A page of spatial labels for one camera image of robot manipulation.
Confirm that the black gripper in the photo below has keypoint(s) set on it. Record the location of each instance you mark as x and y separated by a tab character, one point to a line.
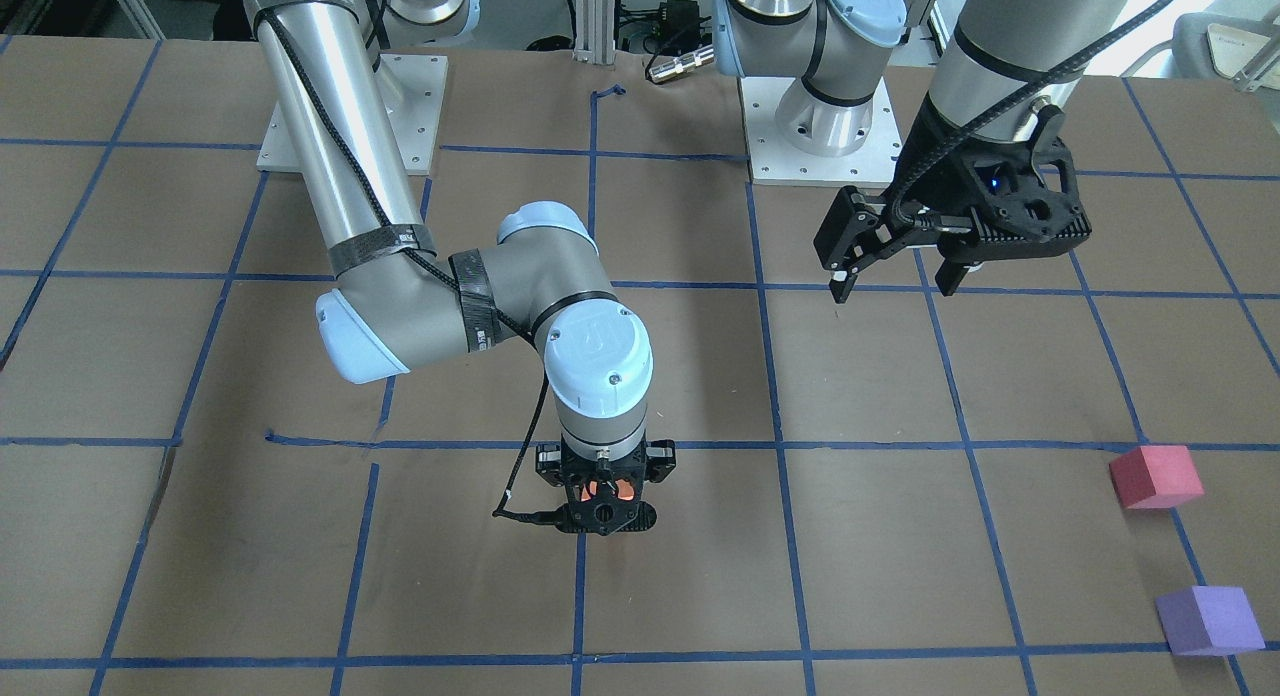
549	466

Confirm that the red foam cube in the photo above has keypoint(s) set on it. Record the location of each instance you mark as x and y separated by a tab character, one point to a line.
1155	477

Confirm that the purple foam cube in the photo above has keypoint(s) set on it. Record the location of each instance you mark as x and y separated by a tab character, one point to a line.
1209	621

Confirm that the orange foam cube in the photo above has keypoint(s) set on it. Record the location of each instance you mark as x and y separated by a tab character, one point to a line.
621	489

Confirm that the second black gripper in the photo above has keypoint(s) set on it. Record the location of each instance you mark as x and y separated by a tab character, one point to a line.
936	164

